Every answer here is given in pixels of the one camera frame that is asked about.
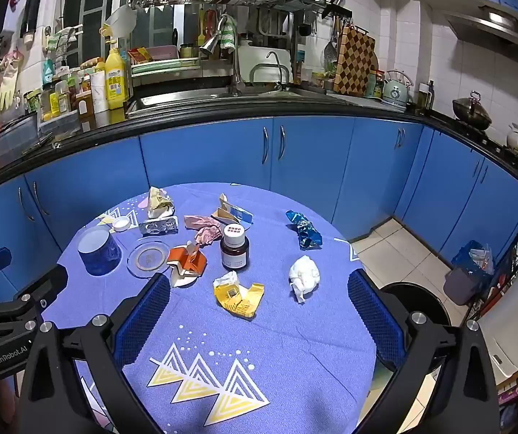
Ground small curved faucet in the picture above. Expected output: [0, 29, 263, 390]
[265, 51, 292, 91]

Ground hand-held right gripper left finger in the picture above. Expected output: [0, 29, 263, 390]
[17, 272, 171, 434]

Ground cluster of condiment jars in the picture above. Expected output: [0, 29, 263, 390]
[24, 65, 94, 120]

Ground checkered wooden cutting board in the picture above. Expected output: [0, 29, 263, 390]
[333, 25, 377, 97]

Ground blue foil wrapper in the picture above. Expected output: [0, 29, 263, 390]
[285, 210, 323, 251]

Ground clear plastic blister pack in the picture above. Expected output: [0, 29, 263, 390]
[140, 216, 179, 236]

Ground beige paper bag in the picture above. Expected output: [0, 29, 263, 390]
[147, 186, 176, 218]

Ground white tissue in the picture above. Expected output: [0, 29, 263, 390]
[289, 255, 321, 303]

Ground green kettle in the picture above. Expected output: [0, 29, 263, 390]
[382, 70, 412, 105]

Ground kitchen window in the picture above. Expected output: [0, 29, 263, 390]
[57, 0, 205, 71]

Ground dark wok with lid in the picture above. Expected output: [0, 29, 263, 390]
[452, 91, 492, 129]

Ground yellow wrapper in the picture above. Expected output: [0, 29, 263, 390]
[213, 271, 265, 319]

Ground blue bag on floor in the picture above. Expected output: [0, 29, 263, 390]
[443, 239, 495, 306]

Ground torn blue cardboard box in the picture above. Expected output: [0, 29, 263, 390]
[210, 193, 254, 226]

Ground black kitchen countertop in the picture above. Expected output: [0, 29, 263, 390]
[0, 93, 518, 200]

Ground pink cardboard box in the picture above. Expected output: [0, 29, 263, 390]
[496, 375, 518, 405]

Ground round table blue cloth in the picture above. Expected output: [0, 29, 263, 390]
[42, 182, 397, 434]

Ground tall steel faucet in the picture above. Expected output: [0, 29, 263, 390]
[199, 13, 244, 97]

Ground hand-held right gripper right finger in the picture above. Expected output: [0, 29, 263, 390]
[347, 269, 501, 434]

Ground brown medicine bottle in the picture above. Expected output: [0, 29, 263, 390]
[220, 223, 250, 272]

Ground clear round plastic lid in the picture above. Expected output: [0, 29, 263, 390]
[127, 239, 170, 277]

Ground white plastic board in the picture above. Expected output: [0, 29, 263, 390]
[250, 61, 292, 84]

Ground stainless steel sink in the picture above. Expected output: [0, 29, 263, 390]
[125, 86, 332, 116]

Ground black wall-mounted holder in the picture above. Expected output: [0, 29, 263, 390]
[20, 0, 43, 39]

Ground green striped cloth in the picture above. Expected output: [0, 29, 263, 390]
[217, 14, 238, 50]

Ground white hanging plastic jug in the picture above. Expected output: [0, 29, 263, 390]
[105, 4, 137, 37]

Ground pink wrapper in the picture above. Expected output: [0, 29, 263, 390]
[184, 214, 224, 247]

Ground black gas stove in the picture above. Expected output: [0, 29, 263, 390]
[453, 122, 518, 173]

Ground hanging metal strainer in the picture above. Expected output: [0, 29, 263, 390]
[323, 18, 340, 66]

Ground black round trash bin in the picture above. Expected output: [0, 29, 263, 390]
[379, 281, 453, 326]

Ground clear storage box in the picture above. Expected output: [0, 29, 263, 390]
[0, 115, 40, 163]

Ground green dish tray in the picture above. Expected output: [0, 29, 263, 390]
[131, 61, 202, 75]

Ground steel range hood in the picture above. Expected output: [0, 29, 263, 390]
[444, 4, 518, 48]

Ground orange torn carton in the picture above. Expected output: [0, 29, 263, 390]
[167, 241, 207, 288]

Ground blue base cabinets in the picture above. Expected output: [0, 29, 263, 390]
[0, 115, 518, 281]

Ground yellow rubber gloves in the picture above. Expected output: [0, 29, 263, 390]
[0, 52, 24, 116]

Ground white plastic container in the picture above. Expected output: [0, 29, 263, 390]
[476, 239, 518, 378]

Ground yellow detergent bottle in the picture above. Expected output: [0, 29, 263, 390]
[105, 38, 128, 110]

